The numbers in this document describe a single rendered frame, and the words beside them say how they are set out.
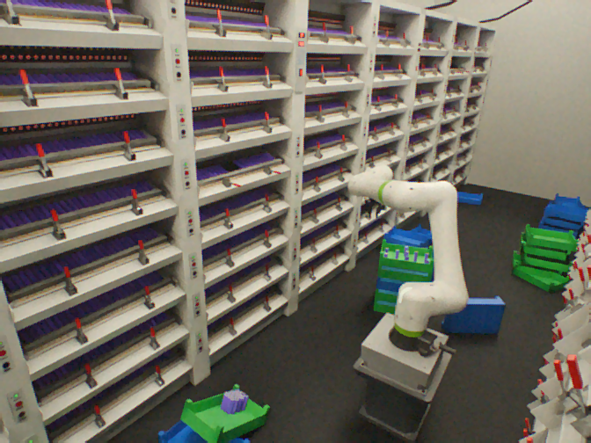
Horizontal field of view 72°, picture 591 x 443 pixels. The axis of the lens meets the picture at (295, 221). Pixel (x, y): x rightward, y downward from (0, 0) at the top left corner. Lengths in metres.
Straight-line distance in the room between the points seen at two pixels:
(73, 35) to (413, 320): 1.45
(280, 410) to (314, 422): 0.16
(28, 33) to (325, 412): 1.72
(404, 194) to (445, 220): 0.20
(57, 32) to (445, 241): 1.45
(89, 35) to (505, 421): 2.14
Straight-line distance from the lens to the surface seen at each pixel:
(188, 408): 1.78
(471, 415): 2.13
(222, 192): 1.76
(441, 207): 1.70
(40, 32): 1.34
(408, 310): 1.63
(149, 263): 1.63
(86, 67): 1.57
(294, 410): 1.98
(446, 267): 1.71
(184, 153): 1.59
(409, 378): 1.70
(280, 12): 2.07
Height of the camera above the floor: 1.46
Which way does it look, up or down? 23 degrees down
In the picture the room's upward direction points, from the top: 2 degrees clockwise
